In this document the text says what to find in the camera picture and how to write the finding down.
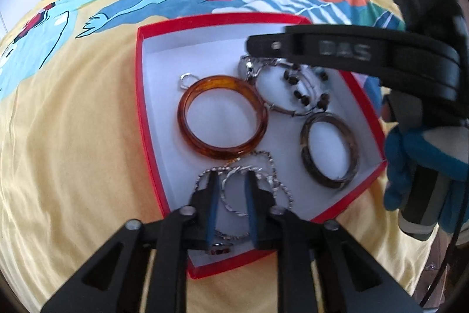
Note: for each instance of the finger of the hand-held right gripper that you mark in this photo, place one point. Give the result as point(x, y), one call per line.
point(329, 49)

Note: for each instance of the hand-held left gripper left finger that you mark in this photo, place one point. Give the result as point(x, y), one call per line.
point(214, 210)

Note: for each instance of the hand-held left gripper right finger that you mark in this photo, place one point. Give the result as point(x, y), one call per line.
point(250, 210)

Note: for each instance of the dark brown bangle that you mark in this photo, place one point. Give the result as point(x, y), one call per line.
point(306, 151)

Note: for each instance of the amber bangle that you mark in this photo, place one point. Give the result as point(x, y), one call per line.
point(185, 122)

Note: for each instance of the red jewelry box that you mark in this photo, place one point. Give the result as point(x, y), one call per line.
point(161, 107)

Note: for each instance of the person's right hand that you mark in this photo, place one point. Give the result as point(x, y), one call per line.
point(403, 159)

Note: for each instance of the yellow printed blanket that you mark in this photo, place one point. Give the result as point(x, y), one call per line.
point(73, 151)

